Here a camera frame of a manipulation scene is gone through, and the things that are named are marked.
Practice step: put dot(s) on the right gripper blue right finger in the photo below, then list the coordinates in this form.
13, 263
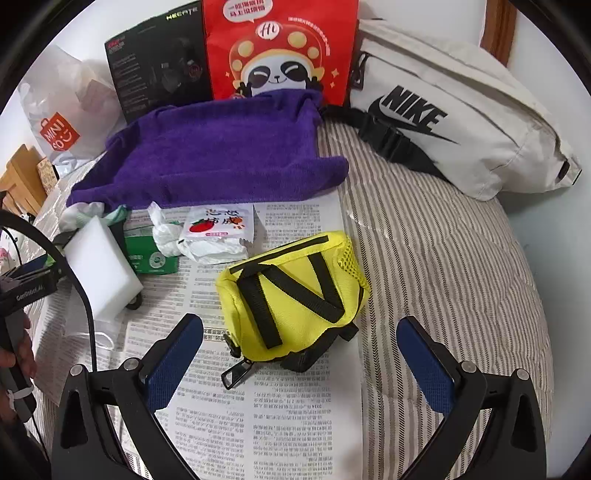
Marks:
432, 365

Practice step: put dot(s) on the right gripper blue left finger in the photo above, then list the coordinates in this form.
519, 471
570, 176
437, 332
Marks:
166, 362

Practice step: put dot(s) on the white foam sponge block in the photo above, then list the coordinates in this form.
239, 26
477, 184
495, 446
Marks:
102, 269

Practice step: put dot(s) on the white and mint glove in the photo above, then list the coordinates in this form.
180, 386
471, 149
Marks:
79, 214

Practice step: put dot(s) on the green snack packet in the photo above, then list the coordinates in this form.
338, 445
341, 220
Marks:
143, 253

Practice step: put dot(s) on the yellow pouch with black straps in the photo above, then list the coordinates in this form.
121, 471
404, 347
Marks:
289, 305

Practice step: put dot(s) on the white tomato print packet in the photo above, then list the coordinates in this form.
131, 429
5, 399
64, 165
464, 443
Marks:
214, 222

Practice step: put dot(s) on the person's left hand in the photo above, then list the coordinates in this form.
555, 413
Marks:
16, 384

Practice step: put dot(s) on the wooden headboard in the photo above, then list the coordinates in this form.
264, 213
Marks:
24, 192

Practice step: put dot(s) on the striped bed quilt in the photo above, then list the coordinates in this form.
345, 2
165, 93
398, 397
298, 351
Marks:
427, 250

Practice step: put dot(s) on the white Miniso plastic bag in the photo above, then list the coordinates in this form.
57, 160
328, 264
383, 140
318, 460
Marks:
70, 109

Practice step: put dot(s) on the purple towel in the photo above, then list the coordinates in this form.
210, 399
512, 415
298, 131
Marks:
259, 149

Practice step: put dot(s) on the white Nike waist bag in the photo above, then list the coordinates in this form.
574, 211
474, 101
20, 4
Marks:
452, 110

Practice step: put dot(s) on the black headset box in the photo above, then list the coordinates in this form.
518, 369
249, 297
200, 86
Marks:
160, 62

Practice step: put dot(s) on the red panda paper bag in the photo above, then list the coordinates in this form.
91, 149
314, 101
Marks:
255, 46

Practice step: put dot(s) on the brown wooden door frame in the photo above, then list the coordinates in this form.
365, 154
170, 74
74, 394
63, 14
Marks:
499, 29

